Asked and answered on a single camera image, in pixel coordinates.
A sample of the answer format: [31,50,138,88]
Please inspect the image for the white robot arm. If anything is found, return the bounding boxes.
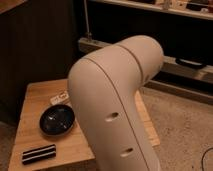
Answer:
[68,35,164,171]

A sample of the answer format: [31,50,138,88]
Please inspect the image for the white tube bottle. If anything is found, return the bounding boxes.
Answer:
[50,91,69,105]

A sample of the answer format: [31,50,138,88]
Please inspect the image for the metal pole stand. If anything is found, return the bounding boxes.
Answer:
[83,0,92,42]

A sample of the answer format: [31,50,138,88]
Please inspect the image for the black bowl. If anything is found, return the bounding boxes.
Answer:
[39,104,75,136]

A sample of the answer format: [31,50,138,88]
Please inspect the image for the long shelf bench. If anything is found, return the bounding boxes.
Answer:
[78,37,213,84]

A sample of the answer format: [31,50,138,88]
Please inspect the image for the wooden table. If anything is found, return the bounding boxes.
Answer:
[7,78,161,171]

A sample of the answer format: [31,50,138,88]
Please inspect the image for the black white striped block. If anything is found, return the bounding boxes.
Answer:
[22,144,56,165]

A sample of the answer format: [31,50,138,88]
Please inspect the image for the upper shelf with items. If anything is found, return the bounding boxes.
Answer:
[90,0,213,21]

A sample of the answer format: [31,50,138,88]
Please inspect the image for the black handle on bench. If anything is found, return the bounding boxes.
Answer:
[175,58,207,70]

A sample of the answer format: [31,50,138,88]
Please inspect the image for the black cable on floor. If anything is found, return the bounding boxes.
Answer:
[200,147,213,171]

